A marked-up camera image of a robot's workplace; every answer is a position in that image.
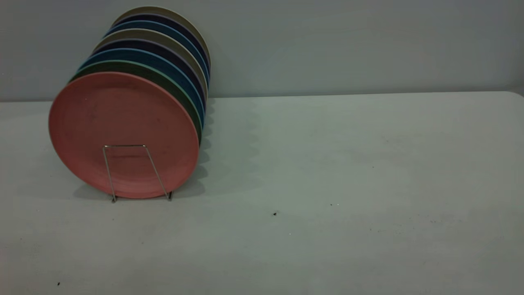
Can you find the dark navy round plate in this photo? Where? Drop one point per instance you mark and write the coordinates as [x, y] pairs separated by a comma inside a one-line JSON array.
[[157, 17], [135, 44]]

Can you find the pink round plate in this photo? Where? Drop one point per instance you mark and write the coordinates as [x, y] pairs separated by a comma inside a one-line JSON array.
[[123, 123]]

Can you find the green round plate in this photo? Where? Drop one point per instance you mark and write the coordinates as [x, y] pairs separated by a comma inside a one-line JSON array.
[[123, 67]]

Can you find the blue round plate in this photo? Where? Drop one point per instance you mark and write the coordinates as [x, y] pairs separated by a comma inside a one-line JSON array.
[[151, 25], [135, 54]]

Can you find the beige round plate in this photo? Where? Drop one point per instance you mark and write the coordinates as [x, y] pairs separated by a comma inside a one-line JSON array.
[[139, 35], [157, 9]]

